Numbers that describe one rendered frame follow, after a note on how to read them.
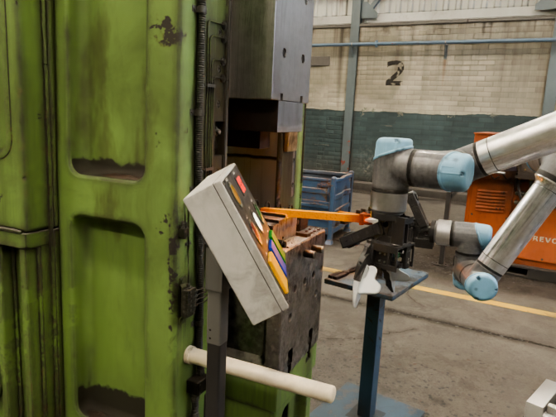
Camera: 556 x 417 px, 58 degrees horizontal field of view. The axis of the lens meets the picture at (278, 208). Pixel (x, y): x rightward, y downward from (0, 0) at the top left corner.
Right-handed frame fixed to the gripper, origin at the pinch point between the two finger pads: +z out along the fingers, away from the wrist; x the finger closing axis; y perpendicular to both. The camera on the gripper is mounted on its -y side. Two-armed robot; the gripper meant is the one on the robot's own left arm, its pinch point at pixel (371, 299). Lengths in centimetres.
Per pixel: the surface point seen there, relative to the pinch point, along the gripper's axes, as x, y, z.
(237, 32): 11, -59, -62
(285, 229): 29, -53, -2
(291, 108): 29, -53, -41
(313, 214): 33, -45, -8
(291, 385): 1.0, -22.5, 30.6
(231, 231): -30.7, -12.3, -17.2
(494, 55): 745, -273, -149
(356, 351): 140, -94, 93
